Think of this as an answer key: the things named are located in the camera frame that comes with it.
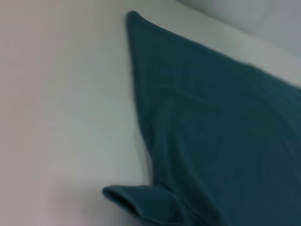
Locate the teal blue t-shirt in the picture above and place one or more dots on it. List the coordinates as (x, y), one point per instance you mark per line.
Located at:
(211, 129)

